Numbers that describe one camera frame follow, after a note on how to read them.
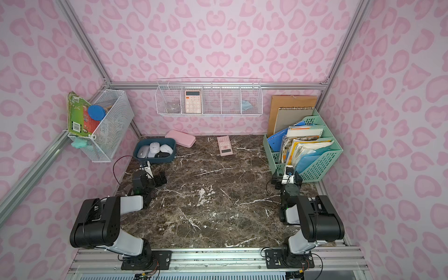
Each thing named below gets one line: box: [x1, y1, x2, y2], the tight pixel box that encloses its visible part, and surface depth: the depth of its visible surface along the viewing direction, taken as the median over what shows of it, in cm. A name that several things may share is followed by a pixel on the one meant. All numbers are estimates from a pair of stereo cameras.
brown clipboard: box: [267, 95, 318, 138], surface depth 98 cm
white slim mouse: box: [148, 141, 161, 158], surface depth 109 cm
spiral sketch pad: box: [273, 106, 314, 134], surface depth 99 cm
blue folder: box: [267, 128, 289, 153], surface depth 100 cm
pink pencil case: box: [164, 129, 196, 149], surface depth 120 cm
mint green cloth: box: [71, 136, 87, 149], surface depth 65 cm
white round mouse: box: [159, 144, 174, 155], surface depth 112 cm
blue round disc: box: [87, 104, 106, 121], surface depth 77 cm
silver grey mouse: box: [137, 145, 150, 159], surface depth 109 cm
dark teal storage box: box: [133, 137, 177, 163], surface depth 112 cm
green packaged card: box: [67, 91, 100, 136], surface depth 72 cm
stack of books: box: [280, 125, 335, 172], surface depth 87 cm
